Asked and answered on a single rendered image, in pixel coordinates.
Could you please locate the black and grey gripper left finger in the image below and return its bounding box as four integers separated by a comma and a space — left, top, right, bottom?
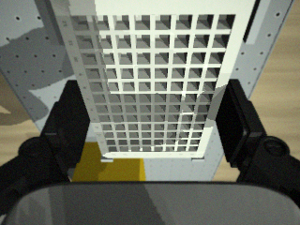
0, 80, 91, 217

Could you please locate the grey perforated base plate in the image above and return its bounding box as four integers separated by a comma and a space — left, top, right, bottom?
0, 0, 295, 181

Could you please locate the white well plate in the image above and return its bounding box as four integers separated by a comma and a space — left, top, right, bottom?
50, 0, 255, 158

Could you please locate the yellow open-top bin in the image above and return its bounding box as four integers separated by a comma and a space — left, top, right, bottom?
71, 142, 146, 182

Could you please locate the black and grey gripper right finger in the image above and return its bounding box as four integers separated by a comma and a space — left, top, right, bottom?
216, 79, 300, 208

